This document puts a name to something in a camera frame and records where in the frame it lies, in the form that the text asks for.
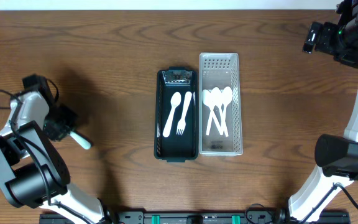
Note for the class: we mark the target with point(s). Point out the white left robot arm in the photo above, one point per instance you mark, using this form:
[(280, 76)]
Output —
[(32, 172)]

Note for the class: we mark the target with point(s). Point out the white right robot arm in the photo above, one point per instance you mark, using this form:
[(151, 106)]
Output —
[(336, 157)]

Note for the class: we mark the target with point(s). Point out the dark green plastic basket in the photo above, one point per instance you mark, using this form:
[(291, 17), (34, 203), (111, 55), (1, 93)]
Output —
[(176, 148)]

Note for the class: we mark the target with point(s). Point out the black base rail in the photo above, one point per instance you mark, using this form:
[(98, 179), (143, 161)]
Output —
[(252, 216)]

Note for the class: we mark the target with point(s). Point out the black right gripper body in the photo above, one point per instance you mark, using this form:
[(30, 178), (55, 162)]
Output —
[(330, 43)]

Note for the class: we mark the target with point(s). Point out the thick white plastic spoon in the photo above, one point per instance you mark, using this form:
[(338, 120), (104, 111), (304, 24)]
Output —
[(175, 101)]

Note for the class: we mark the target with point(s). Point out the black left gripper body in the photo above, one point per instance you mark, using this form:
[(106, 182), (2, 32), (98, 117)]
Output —
[(60, 125)]

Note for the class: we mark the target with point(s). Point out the white green-tinted plastic fork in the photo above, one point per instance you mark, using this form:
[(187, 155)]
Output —
[(82, 141)]

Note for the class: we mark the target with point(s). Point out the clear plastic basket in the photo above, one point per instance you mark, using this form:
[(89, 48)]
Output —
[(219, 70)]

